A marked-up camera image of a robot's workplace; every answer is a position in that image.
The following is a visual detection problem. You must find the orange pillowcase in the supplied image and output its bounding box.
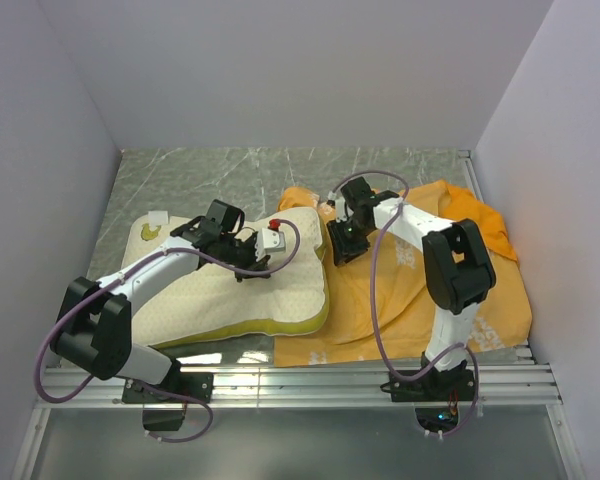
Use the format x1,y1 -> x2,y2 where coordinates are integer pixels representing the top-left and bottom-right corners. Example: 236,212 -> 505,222
273,180 -> 532,367

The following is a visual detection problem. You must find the aluminium side rail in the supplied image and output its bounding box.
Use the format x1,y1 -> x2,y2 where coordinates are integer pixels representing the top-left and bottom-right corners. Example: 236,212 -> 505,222
457,150 -> 536,365

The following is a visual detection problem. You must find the cream quilted pillow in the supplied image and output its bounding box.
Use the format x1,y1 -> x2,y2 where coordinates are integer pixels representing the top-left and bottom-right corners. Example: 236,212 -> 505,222
131,207 -> 329,348

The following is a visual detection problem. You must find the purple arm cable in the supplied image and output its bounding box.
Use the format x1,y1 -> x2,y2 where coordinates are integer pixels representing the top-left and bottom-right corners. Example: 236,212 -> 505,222
328,169 -> 483,441
33,219 -> 301,445

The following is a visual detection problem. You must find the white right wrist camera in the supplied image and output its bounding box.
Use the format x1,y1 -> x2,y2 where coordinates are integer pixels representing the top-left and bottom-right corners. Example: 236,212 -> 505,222
326,191 -> 345,209

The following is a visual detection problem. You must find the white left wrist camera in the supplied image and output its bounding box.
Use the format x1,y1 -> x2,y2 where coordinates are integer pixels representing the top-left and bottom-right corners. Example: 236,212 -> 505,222
256,219 -> 286,256

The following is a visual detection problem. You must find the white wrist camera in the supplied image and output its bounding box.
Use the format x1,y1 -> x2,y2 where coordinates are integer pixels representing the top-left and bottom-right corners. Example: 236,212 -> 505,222
326,191 -> 345,209
256,219 -> 286,256

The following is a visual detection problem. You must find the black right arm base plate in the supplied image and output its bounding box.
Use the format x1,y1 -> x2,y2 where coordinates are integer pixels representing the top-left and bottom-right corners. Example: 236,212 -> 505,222
380,367 -> 479,403

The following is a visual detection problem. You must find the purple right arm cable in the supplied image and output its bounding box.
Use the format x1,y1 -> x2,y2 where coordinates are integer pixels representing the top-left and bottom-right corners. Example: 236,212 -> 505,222
328,169 -> 483,441

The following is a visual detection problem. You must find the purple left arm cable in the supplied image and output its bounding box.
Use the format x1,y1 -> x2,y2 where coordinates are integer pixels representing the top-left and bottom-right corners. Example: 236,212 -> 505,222
33,219 -> 301,445

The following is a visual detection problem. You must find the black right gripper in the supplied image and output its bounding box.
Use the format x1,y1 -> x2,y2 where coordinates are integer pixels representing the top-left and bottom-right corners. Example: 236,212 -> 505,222
327,216 -> 374,267

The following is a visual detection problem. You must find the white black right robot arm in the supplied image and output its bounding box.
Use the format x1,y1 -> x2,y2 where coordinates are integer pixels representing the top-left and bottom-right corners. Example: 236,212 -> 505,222
327,174 -> 496,401

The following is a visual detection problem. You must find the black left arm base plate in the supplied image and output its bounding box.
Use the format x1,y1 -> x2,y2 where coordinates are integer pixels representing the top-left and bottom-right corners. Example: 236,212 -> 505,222
121,372 -> 214,404

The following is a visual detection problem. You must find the aluminium front rail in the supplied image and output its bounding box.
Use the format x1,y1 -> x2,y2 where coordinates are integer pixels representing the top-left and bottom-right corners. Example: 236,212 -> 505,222
34,364 -> 563,409

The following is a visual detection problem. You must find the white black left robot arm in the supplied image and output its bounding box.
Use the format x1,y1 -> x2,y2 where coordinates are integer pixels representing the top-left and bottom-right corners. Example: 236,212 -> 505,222
42,200 -> 286,402

